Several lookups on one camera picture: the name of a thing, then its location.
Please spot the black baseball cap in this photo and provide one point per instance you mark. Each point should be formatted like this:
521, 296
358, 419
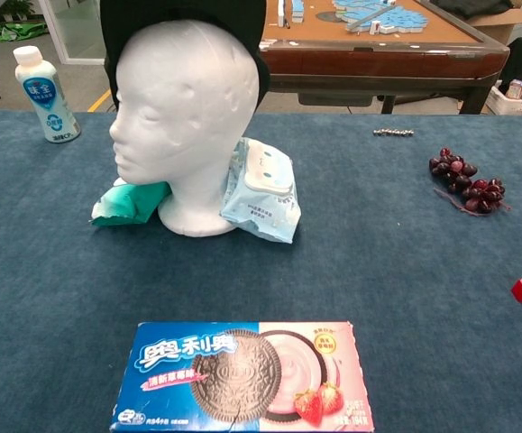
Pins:
175, 9

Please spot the white foam mannequin head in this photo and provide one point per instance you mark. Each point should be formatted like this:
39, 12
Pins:
184, 99

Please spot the light blue wet wipes pack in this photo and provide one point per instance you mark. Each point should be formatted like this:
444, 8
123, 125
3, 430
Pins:
265, 198

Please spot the blue felt table mat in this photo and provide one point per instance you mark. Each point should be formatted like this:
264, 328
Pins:
355, 261

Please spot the green white snack packet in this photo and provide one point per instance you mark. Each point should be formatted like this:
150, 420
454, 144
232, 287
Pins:
125, 203

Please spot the blue pink cookie box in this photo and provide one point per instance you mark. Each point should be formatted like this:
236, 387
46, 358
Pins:
242, 383

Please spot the brown mahjong table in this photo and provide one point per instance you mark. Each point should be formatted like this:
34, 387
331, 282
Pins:
378, 58

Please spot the standing white blue mahjong tile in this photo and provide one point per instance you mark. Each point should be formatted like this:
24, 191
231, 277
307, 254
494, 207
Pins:
281, 11

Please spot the blue mahjong tile block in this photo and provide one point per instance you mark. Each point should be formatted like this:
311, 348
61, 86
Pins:
297, 11

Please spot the dark red grape bunch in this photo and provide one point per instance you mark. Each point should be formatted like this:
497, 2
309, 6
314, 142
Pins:
468, 185

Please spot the blue mahjong tile pile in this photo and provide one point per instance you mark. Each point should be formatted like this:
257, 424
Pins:
391, 15

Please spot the white yogurt drink bottle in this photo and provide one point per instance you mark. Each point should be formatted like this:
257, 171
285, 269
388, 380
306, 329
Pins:
46, 99

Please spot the white plastic crate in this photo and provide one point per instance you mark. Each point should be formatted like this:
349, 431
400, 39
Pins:
517, 106

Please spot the small purple drink carton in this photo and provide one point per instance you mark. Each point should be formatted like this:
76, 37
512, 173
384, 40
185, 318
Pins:
517, 89

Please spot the black cloth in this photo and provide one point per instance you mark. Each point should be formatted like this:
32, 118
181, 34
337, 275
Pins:
472, 8

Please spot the brown cardboard box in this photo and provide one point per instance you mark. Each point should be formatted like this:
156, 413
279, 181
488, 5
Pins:
499, 27

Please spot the green bag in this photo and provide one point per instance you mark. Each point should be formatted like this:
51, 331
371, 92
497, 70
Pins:
17, 30

